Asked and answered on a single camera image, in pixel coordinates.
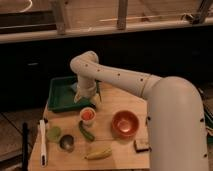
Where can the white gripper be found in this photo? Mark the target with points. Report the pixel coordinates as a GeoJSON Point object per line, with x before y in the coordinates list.
{"type": "Point", "coordinates": [89, 93]}

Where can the red apple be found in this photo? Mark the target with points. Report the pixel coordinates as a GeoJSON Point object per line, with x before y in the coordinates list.
{"type": "Point", "coordinates": [87, 115]}

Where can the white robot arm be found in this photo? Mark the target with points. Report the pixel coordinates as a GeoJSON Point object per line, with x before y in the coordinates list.
{"type": "Point", "coordinates": [175, 112]}

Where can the white paper cup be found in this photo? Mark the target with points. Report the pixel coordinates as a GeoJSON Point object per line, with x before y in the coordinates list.
{"type": "Point", "coordinates": [87, 122]}

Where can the green plastic tray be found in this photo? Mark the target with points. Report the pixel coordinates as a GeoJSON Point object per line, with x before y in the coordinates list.
{"type": "Point", "coordinates": [61, 95]}

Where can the orange bowl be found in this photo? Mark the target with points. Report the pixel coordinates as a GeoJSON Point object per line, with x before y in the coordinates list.
{"type": "Point", "coordinates": [125, 124]}

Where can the green cucumber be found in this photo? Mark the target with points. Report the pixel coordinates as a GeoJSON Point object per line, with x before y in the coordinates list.
{"type": "Point", "coordinates": [89, 136]}

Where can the small metal bowl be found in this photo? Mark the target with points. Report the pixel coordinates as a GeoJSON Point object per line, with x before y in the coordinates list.
{"type": "Point", "coordinates": [67, 143]}

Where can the light green fruit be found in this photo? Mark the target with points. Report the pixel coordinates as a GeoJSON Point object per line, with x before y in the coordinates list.
{"type": "Point", "coordinates": [53, 134]}

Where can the brown sponge block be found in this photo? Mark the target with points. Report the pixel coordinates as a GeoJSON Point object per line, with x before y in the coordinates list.
{"type": "Point", "coordinates": [140, 146]}

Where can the black pole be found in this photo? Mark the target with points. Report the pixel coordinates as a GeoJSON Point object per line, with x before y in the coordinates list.
{"type": "Point", "coordinates": [25, 147]}

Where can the white horizontal rail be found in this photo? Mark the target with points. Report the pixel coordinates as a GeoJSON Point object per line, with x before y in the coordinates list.
{"type": "Point", "coordinates": [92, 31]}

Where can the white handled tool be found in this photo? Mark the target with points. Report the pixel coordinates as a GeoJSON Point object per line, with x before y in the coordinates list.
{"type": "Point", "coordinates": [43, 143]}

